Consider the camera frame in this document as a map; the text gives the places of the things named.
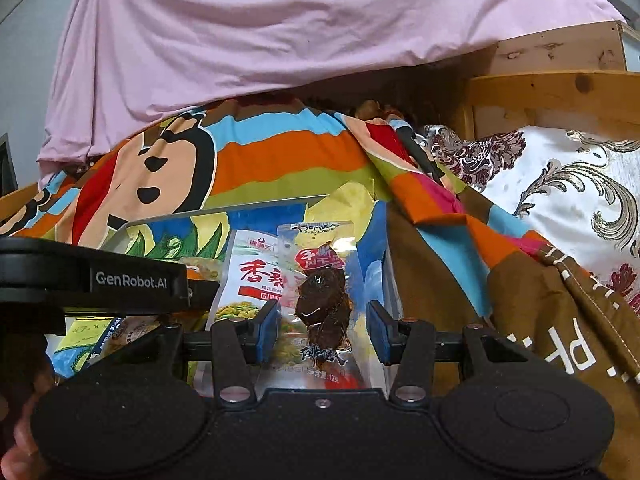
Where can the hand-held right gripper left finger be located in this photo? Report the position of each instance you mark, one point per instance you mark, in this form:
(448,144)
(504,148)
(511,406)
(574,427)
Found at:
(270,332)

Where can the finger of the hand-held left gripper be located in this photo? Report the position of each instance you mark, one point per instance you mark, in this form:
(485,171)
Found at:
(205,292)

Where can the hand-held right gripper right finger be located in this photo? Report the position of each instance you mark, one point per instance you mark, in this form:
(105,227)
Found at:
(378,332)

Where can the white green snack packet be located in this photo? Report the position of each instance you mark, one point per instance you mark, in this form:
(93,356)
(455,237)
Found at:
(250,280)

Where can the clear dark meat snack packet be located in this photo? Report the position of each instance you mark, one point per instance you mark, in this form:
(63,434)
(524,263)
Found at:
(322,300)

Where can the clear plastic container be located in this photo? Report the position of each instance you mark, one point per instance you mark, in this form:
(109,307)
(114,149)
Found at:
(210,220)

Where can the beige snack packet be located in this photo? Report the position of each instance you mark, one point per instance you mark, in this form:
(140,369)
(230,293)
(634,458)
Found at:
(130,335)

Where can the person's left hand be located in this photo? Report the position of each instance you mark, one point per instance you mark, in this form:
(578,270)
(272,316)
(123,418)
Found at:
(20,410)

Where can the colourful cartoon printed blanket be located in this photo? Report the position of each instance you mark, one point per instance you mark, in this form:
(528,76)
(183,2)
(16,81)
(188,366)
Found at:
(290,150)

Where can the dark brown fuzzy cloth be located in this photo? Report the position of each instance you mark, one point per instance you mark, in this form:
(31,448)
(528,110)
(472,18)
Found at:
(380,110)

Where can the white floral quilt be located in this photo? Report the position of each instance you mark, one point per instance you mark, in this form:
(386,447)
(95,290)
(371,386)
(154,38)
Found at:
(560,185)

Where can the pink bed sheet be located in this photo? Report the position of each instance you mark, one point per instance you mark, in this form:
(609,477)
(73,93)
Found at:
(300,25)

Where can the wooden cabinet panel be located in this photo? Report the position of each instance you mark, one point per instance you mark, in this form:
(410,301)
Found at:
(560,50)

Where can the white cabinet top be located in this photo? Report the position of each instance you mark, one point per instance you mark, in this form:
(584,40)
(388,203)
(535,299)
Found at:
(634,45)

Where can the wooden bed frame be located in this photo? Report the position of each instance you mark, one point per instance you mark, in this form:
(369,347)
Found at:
(550,95)

